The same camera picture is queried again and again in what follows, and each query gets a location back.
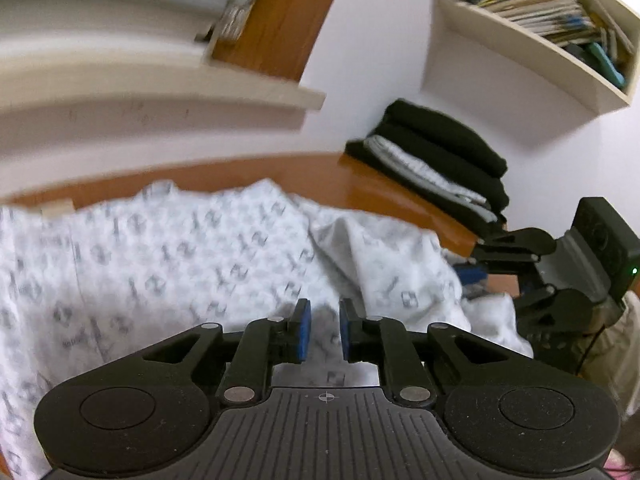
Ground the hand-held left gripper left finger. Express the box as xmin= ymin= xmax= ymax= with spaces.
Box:
xmin=141 ymin=298 xmax=313 ymax=406

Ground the pink cloth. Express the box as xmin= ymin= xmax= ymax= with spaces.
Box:
xmin=604 ymin=447 xmax=640 ymax=480

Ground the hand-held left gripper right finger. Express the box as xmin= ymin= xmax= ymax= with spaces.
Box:
xmin=338 ymin=297 xmax=512 ymax=406

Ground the beige wall shelf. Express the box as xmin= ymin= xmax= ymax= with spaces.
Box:
xmin=421 ymin=0 xmax=640 ymax=117

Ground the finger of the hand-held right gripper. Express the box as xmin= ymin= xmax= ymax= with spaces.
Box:
xmin=456 ymin=265 xmax=594 ymax=333
xmin=470 ymin=227 xmax=559 ymax=277

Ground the person's right forearm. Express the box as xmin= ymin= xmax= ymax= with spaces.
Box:
xmin=577 ymin=290 xmax=640 ymax=413

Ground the beige cable outlet plate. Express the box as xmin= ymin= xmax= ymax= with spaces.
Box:
xmin=39 ymin=200 xmax=77 ymax=219

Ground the grey folded garment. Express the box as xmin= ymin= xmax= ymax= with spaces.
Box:
xmin=362 ymin=134 xmax=451 ymax=196

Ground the clear blind cord weight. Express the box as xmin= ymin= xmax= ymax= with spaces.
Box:
xmin=219 ymin=0 xmax=262 ymax=42

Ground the wooden window frame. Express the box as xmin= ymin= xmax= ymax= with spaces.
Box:
xmin=206 ymin=0 xmax=354 ymax=82

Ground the beige window sill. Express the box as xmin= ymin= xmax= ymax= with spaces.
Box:
xmin=0 ymin=52 xmax=328 ymax=113

